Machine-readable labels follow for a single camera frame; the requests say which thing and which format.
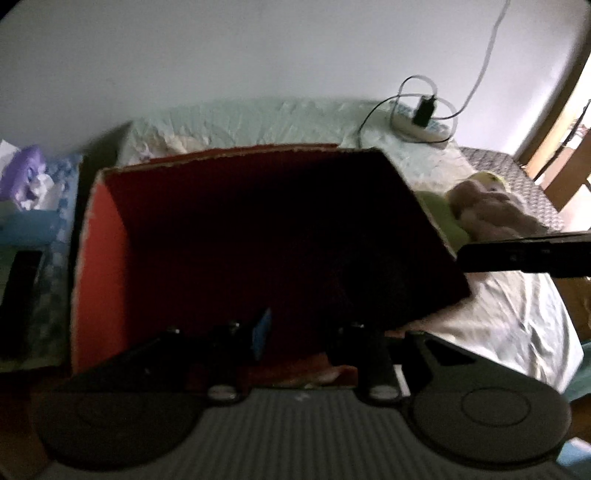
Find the light green bed sheet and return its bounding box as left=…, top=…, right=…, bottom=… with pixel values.
left=116, top=99, right=590, bottom=400

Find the pink plush toy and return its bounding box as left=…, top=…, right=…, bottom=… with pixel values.
left=447, top=179, right=549, bottom=242

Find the green plush toy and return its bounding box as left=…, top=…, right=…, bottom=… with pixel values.
left=415, top=171, right=511, bottom=252

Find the red cardboard box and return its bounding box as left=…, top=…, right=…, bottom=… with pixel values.
left=72, top=144, right=471, bottom=372

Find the black charger plug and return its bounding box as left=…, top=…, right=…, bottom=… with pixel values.
left=412, top=95, right=437, bottom=128

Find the white power strip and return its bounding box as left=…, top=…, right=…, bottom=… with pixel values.
left=390, top=102, right=454, bottom=145

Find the purple plastic bag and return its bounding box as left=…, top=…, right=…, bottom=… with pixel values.
left=1, top=145, right=46, bottom=207

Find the wooden door frame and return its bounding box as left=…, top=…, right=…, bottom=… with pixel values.
left=512, top=62, right=590, bottom=232

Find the white power cord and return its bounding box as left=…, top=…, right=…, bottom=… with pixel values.
left=443, top=0, right=512, bottom=123

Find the black charger cable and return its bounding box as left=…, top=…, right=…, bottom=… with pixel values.
left=355, top=75, right=459, bottom=150

